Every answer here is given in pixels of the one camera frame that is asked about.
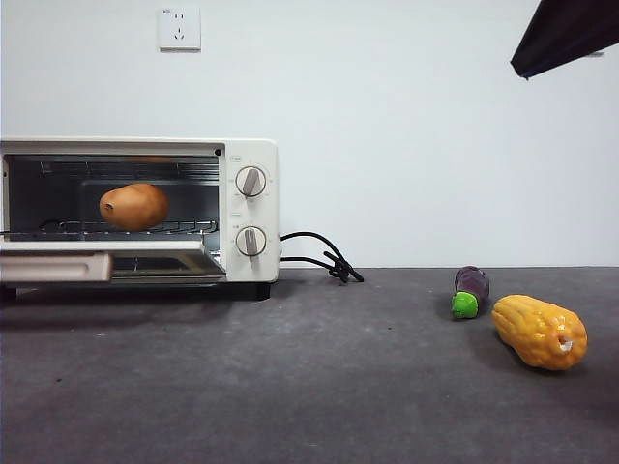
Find white toaster oven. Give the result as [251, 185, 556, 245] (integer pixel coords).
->
[0, 137, 280, 304]

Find brown potato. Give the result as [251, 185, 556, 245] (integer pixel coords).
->
[99, 182, 170, 232]

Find white glass oven door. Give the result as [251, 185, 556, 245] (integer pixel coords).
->
[0, 239, 228, 285]

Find beige oven knob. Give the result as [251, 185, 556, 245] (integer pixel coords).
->
[235, 165, 270, 199]
[234, 225, 269, 263]

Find purple toy eggplant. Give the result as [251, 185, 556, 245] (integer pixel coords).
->
[451, 265, 490, 321]

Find yellow toy corn cob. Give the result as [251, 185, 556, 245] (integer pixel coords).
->
[491, 294, 589, 372]

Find black oven power cable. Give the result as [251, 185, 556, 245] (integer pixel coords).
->
[279, 231, 365, 284]

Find white wall socket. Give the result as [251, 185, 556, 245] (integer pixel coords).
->
[159, 6, 202, 53]

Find metal wire oven rack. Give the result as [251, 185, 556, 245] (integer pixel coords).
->
[0, 219, 219, 242]

